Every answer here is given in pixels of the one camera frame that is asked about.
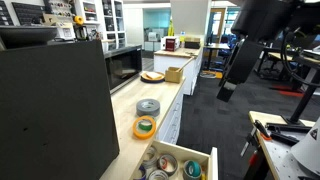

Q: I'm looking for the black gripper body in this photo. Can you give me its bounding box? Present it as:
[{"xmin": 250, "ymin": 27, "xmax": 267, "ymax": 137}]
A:
[{"xmin": 227, "ymin": 39, "xmax": 265, "ymax": 86}]

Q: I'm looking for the wooden drawer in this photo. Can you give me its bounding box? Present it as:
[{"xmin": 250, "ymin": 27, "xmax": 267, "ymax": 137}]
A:
[{"xmin": 128, "ymin": 139, "xmax": 219, "ymax": 180}]

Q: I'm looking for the teal tape roll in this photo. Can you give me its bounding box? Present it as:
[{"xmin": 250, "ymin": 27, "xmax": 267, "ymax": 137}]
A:
[{"xmin": 186, "ymin": 161, "xmax": 202, "ymax": 178}]

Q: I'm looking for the small green tape roll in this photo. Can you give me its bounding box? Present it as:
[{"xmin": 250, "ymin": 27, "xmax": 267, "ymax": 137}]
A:
[{"xmin": 138, "ymin": 119, "xmax": 154, "ymax": 132}]

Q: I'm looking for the small red tape roll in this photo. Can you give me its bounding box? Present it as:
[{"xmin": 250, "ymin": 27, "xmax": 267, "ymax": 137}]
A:
[{"xmin": 159, "ymin": 157, "xmax": 169, "ymax": 170}]

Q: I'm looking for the orange tape roll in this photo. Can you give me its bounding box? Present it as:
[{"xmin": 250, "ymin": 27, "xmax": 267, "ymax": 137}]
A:
[{"xmin": 132, "ymin": 115, "xmax": 157, "ymax": 140}]

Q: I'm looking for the thin grey tape roll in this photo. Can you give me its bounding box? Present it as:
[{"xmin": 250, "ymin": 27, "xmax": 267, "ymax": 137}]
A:
[{"xmin": 156, "ymin": 153, "xmax": 179, "ymax": 177}]

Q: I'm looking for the blue tape roll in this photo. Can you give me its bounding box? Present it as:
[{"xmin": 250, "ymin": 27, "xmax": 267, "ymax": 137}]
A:
[{"xmin": 133, "ymin": 164, "xmax": 148, "ymax": 180}]

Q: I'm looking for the black office chair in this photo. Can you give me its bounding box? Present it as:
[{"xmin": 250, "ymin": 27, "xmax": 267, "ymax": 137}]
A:
[{"xmin": 258, "ymin": 46, "xmax": 283, "ymax": 79}]

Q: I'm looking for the wooden top desk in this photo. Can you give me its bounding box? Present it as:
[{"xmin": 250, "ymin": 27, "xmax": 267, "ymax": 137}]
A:
[{"xmin": 268, "ymin": 49, "xmax": 320, "ymax": 68}]

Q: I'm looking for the black orange clamp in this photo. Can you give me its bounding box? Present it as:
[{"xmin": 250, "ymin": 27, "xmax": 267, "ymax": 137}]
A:
[{"xmin": 240, "ymin": 119, "xmax": 273, "ymax": 158}]

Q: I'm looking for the wooden door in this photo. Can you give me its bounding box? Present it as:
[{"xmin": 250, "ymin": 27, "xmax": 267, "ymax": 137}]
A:
[{"xmin": 208, "ymin": 8, "xmax": 227, "ymax": 44}]

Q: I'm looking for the wooden spoon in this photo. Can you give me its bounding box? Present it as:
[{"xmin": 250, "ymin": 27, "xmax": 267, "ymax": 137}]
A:
[{"xmin": 175, "ymin": 57, "xmax": 195, "ymax": 74}]

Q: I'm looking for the small wooden box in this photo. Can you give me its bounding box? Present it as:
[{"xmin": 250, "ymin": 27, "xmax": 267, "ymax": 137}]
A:
[{"xmin": 164, "ymin": 66, "xmax": 184, "ymax": 84}]

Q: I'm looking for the brown box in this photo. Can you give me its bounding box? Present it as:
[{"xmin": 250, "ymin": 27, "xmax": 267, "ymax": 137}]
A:
[{"xmin": 184, "ymin": 36, "xmax": 202, "ymax": 50}]

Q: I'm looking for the black stand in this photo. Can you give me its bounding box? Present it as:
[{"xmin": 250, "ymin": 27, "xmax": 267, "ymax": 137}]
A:
[{"xmin": 266, "ymin": 54, "xmax": 320, "ymax": 134}]

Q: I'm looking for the white island cabinet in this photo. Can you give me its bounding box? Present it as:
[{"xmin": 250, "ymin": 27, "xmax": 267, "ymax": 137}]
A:
[{"xmin": 153, "ymin": 46, "xmax": 204, "ymax": 96}]

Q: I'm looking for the red white appliance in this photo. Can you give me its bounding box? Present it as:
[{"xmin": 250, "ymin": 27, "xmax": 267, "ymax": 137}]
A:
[{"xmin": 160, "ymin": 35, "xmax": 181, "ymax": 52}]

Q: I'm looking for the slice of toast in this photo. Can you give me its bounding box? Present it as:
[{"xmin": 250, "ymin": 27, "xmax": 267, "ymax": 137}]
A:
[{"xmin": 145, "ymin": 71, "xmax": 163, "ymax": 80}]

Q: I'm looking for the dark round plate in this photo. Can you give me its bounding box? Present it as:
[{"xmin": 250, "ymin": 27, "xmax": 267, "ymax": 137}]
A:
[{"xmin": 139, "ymin": 70, "xmax": 166, "ymax": 84}]

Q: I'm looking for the wooden work table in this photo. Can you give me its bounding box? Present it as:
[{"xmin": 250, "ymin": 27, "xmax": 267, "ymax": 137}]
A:
[{"xmin": 248, "ymin": 110, "xmax": 320, "ymax": 180}]

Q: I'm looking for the white printer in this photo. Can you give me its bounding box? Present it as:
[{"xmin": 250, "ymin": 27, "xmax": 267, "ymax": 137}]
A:
[{"xmin": 147, "ymin": 31, "xmax": 159, "ymax": 43}]

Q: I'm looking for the black microwave oven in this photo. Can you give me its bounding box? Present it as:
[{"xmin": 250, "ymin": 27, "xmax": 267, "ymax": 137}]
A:
[{"xmin": 103, "ymin": 44, "xmax": 144, "ymax": 95}]

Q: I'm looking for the white shelving unit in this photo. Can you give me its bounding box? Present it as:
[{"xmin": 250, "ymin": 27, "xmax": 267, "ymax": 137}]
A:
[{"xmin": 74, "ymin": 0, "xmax": 128, "ymax": 51}]

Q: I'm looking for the black coffee maker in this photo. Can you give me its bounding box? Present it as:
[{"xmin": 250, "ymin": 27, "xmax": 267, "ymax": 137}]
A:
[{"xmin": 73, "ymin": 24, "xmax": 89, "ymax": 42}]

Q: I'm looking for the yellow round object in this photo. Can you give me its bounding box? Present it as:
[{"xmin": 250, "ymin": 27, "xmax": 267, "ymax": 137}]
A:
[{"xmin": 73, "ymin": 15, "xmax": 85, "ymax": 26}]

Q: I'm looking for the large black box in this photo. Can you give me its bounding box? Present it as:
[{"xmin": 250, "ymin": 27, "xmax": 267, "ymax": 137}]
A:
[{"xmin": 0, "ymin": 39, "xmax": 120, "ymax": 180}]

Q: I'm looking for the small parts organiser rack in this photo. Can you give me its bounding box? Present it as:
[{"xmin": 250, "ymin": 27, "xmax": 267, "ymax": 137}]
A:
[{"xmin": 43, "ymin": 0, "xmax": 74, "ymax": 18}]

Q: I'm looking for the dark shallow tray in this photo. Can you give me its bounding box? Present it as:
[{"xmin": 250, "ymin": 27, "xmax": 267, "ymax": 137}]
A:
[{"xmin": 0, "ymin": 25, "xmax": 59, "ymax": 49}]

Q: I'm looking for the black storage bin rack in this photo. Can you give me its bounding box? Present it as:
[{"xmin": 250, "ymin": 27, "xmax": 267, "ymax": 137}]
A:
[{"xmin": 0, "ymin": 0, "xmax": 46, "ymax": 27}]

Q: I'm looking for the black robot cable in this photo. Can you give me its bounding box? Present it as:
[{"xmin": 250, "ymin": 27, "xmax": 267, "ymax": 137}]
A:
[{"xmin": 280, "ymin": 28, "xmax": 320, "ymax": 88}]

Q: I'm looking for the red handled clamp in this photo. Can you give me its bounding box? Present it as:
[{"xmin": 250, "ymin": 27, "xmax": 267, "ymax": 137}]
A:
[{"xmin": 243, "ymin": 151, "xmax": 268, "ymax": 180}]

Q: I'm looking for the grey duct tape roll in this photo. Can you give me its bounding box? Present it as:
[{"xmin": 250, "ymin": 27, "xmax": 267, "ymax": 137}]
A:
[{"xmin": 135, "ymin": 98, "xmax": 161, "ymax": 118}]

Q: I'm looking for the silver duct tape roll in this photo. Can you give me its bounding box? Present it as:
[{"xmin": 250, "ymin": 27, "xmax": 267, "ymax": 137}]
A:
[{"xmin": 142, "ymin": 146, "xmax": 160, "ymax": 170}]

